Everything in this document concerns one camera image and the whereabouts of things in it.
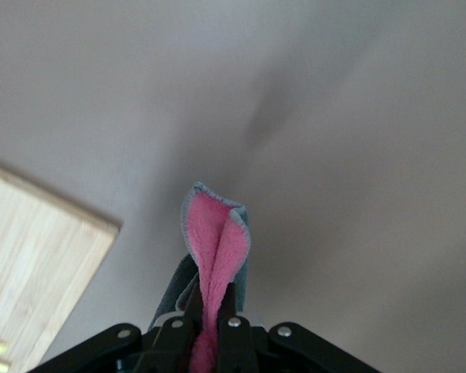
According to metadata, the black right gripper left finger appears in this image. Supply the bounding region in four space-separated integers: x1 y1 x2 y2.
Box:
26 283 201 373

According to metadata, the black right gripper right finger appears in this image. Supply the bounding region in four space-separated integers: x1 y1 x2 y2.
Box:
217 283 381 373

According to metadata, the grey and pink cloth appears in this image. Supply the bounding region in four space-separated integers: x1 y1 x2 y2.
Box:
147 180 253 373

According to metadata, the bamboo cutting board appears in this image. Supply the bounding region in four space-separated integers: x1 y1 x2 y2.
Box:
0 159 120 373

